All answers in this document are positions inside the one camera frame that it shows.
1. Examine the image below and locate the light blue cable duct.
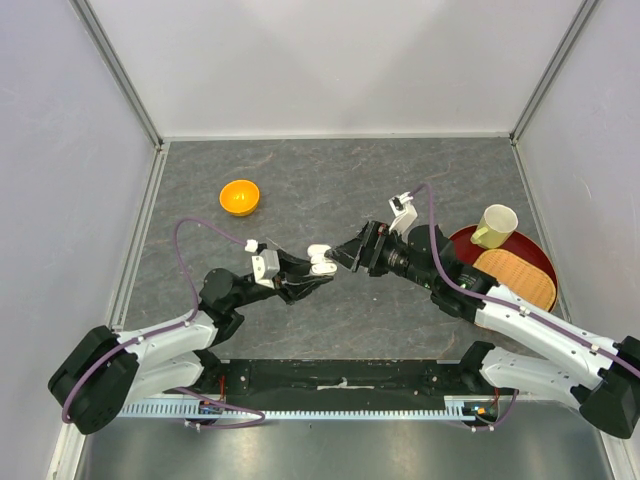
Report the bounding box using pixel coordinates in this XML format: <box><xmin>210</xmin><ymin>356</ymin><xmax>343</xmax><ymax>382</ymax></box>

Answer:
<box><xmin>118</xmin><ymin>395</ymin><xmax>497</xmax><ymax>422</ymax></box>

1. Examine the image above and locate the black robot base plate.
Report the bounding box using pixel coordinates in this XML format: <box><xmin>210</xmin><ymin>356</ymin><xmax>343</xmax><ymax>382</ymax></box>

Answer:
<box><xmin>189</xmin><ymin>359</ymin><xmax>513</xmax><ymax>412</ymax></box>

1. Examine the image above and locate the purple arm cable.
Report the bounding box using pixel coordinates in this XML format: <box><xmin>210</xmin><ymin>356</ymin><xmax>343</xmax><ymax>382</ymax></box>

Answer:
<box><xmin>60</xmin><ymin>217</ymin><xmax>266</xmax><ymax>430</ymax></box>
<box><xmin>399</xmin><ymin>182</ymin><xmax>640</xmax><ymax>433</ymax></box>

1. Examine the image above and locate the aluminium frame rail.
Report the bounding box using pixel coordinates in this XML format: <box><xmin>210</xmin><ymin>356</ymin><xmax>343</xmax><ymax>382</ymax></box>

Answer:
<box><xmin>69</xmin><ymin>0</ymin><xmax>164</xmax><ymax>150</ymax></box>

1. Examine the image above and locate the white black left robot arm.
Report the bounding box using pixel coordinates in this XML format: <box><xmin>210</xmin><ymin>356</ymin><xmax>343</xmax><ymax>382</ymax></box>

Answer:
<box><xmin>48</xmin><ymin>244</ymin><xmax>337</xmax><ymax>435</ymax></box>

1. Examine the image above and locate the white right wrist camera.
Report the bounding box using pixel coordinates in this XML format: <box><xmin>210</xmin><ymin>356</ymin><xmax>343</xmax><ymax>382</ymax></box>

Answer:
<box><xmin>388</xmin><ymin>192</ymin><xmax>418</xmax><ymax>236</ymax></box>

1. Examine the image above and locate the dark red round tray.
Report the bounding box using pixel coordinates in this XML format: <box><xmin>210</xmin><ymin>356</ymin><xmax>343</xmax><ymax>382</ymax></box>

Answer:
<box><xmin>450</xmin><ymin>225</ymin><xmax>558</xmax><ymax>290</ymax></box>

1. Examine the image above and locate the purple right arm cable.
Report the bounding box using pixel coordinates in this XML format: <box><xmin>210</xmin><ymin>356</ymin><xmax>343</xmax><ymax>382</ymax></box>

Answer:
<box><xmin>399</xmin><ymin>182</ymin><xmax>640</xmax><ymax>433</ymax></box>

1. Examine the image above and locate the orange plastic bowl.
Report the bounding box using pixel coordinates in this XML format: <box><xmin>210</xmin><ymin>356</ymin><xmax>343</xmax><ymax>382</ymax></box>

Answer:
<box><xmin>219</xmin><ymin>179</ymin><xmax>261</xmax><ymax>217</ymax></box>

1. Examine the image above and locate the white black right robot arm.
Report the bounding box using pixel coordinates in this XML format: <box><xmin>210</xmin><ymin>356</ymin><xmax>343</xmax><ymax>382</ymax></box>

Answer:
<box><xmin>325</xmin><ymin>221</ymin><xmax>639</xmax><ymax>439</ymax></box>

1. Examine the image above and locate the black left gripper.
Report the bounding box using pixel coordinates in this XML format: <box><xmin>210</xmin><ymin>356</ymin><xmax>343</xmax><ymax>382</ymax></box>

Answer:
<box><xmin>229</xmin><ymin>248</ymin><xmax>333</xmax><ymax>309</ymax></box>

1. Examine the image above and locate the pale yellow mug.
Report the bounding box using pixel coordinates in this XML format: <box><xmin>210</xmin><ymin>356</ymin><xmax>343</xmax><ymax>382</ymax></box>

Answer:
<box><xmin>470</xmin><ymin>204</ymin><xmax>519</xmax><ymax>249</ymax></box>

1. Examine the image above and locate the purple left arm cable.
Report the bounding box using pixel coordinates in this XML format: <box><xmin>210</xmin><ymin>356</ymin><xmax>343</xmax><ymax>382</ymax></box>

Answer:
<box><xmin>60</xmin><ymin>217</ymin><xmax>266</xmax><ymax>430</ymax></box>

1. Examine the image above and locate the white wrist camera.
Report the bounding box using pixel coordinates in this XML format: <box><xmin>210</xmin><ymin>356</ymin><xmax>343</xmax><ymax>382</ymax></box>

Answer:
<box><xmin>251</xmin><ymin>249</ymin><xmax>280</xmax><ymax>289</ymax></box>
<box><xmin>388</xmin><ymin>192</ymin><xmax>418</xmax><ymax>236</ymax></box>

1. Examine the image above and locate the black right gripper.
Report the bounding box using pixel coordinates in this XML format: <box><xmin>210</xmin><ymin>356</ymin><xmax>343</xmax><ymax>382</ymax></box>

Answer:
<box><xmin>325</xmin><ymin>218</ymin><xmax>436</xmax><ymax>290</ymax></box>

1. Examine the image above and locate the woven bamboo basket tray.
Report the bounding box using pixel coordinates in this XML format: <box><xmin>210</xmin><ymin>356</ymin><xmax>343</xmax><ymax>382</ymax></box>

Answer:
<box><xmin>473</xmin><ymin>249</ymin><xmax>557</xmax><ymax>311</ymax></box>

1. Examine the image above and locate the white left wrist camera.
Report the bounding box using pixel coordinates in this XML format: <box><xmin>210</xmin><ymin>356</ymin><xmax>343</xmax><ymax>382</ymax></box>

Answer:
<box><xmin>251</xmin><ymin>249</ymin><xmax>280</xmax><ymax>289</ymax></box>

